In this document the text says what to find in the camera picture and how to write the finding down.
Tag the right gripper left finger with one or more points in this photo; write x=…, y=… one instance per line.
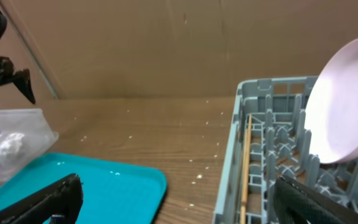
x=59, y=202

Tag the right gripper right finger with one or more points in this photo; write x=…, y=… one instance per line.
x=295, y=203

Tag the grey dishwasher rack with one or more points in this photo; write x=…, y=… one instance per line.
x=280, y=145

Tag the large pink plate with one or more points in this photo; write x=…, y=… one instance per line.
x=332, y=108

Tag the teal serving tray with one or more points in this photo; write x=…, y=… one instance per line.
x=112, y=192

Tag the clear plastic bin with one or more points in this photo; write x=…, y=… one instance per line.
x=24, y=136

